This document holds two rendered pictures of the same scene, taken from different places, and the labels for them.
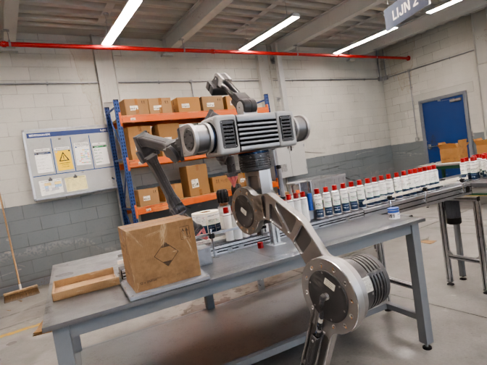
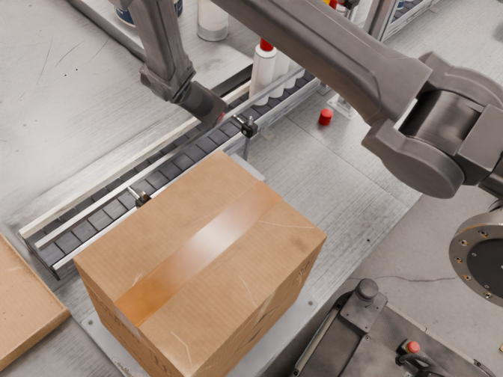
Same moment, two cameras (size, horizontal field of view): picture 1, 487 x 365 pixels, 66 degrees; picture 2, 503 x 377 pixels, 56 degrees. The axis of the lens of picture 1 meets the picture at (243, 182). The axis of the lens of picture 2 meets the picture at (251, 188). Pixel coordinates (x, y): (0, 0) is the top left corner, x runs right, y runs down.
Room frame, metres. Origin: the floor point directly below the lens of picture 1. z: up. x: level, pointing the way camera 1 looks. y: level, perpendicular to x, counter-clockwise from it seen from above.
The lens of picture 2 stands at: (1.45, 0.57, 1.75)
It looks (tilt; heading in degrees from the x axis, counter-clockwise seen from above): 54 degrees down; 330
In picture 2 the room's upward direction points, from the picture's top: 11 degrees clockwise
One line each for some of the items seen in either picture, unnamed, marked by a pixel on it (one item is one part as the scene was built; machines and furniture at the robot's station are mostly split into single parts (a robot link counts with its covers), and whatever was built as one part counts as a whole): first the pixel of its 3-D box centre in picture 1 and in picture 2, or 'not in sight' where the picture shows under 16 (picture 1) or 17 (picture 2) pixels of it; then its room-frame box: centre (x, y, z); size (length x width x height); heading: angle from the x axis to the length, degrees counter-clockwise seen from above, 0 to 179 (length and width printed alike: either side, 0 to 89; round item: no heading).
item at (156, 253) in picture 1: (158, 250); (203, 282); (1.76, 0.44, 0.99); 0.30 x 0.24 x 0.27; 116
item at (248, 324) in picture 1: (237, 305); not in sight; (2.44, 0.16, 0.40); 2.04 x 1.25 x 0.81; 115
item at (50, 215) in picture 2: (211, 240); (219, 105); (2.23, 0.24, 0.91); 1.07 x 0.01 x 0.02; 115
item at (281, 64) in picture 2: (236, 222); (278, 61); (2.26, 0.08, 0.98); 0.05 x 0.05 x 0.20
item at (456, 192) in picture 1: (422, 246); not in sight; (2.91, -1.31, 0.47); 1.17 x 0.38 x 0.94; 115
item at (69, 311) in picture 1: (227, 244); (220, 70); (2.44, 0.16, 0.82); 2.10 x 1.31 x 0.02; 115
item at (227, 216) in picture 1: (227, 224); (263, 69); (2.24, 0.13, 0.98); 0.05 x 0.05 x 0.20
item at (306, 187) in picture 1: (301, 200); not in sight; (2.58, -0.38, 1.01); 0.14 x 0.13 x 0.26; 115
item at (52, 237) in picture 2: (214, 233); (242, 107); (2.16, 0.21, 0.96); 1.07 x 0.01 x 0.01; 115
